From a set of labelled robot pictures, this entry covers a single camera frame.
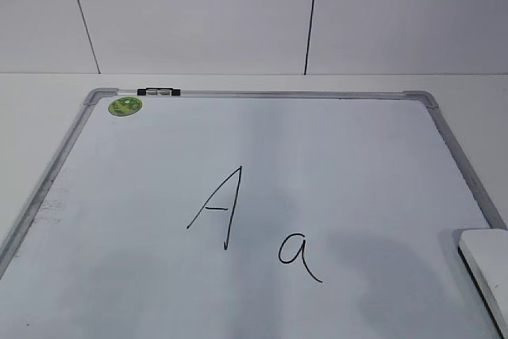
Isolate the round green magnet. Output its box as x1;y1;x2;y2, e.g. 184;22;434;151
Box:
108;97;143;117

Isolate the white board eraser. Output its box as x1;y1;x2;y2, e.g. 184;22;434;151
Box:
458;229;507;338

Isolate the white board with grey frame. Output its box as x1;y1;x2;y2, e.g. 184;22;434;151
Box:
1;91;500;338

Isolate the black clear marker clip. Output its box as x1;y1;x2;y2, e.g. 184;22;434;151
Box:
137;87;181;97

